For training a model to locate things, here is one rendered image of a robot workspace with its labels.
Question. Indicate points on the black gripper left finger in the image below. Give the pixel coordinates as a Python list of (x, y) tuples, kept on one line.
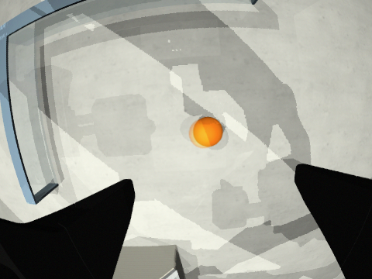
[(82, 241)]

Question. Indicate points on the clear low l-shaped wall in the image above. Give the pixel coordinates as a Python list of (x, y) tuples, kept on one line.
[(23, 76)]

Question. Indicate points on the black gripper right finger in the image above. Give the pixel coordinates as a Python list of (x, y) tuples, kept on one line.
[(342, 206)]

